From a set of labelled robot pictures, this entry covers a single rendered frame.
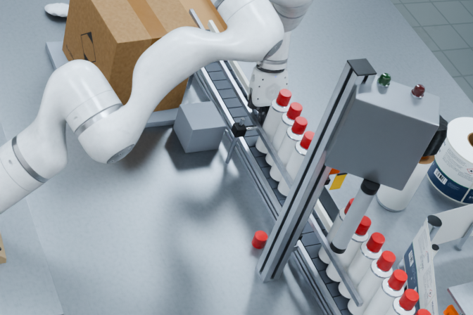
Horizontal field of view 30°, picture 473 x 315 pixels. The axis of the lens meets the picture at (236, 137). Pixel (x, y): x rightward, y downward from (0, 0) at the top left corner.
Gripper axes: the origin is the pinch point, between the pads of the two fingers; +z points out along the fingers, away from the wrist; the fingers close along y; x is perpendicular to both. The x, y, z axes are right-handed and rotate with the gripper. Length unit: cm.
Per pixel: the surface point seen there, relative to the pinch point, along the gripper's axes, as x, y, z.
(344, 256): -47.3, -2.3, 13.6
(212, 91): 21.0, -5.4, 0.0
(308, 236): -31.2, -1.6, 17.9
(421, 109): -66, -6, -33
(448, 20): 169, 213, 40
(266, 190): -14.8, -5.5, 12.9
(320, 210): -27.8, 3.2, 13.2
